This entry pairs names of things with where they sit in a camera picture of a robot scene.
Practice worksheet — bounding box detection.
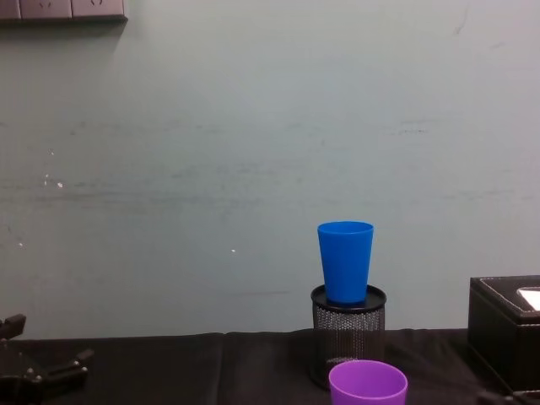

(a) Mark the black mesh pen holder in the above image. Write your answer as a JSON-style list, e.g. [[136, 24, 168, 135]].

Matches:
[[310, 283, 388, 390]]

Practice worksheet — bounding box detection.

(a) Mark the white tissue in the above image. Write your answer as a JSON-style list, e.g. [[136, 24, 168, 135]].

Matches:
[[516, 286, 540, 313]]

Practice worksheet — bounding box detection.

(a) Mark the blue plastic cup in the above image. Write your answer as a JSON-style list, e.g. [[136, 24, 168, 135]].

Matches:
[[316, 220, 375, 306]]

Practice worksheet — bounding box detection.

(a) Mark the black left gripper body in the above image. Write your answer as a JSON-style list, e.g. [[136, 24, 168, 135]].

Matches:
[[0, 348, 51, 405]]

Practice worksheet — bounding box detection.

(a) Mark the grey wall socket plate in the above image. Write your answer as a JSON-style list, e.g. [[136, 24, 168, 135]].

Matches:
[[20, 0, 73, 20], [71, 0, 126, 18]]

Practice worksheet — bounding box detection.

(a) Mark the black table cloth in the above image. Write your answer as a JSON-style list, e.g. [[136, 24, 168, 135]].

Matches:
[[0, 327, 540, 405]]

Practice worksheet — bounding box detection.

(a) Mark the purple plastic cup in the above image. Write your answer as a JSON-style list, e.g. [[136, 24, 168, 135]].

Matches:
[[328, 359, 409, 405]]

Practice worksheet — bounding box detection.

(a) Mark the black leather tissue box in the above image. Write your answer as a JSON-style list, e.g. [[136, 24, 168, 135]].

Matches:
[[467, 274, 540, 388]]

